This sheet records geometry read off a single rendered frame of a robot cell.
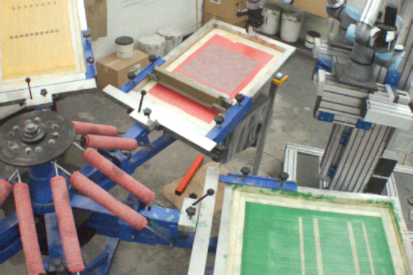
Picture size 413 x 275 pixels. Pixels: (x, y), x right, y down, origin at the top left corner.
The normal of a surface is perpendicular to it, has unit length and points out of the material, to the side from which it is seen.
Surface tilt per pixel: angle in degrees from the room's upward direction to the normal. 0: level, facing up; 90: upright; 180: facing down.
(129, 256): 0
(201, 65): 16
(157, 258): 0
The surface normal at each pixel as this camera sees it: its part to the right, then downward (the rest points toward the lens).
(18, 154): 0.09, -0.81
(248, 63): -0.07, -0.67
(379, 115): -0.22, 0.55
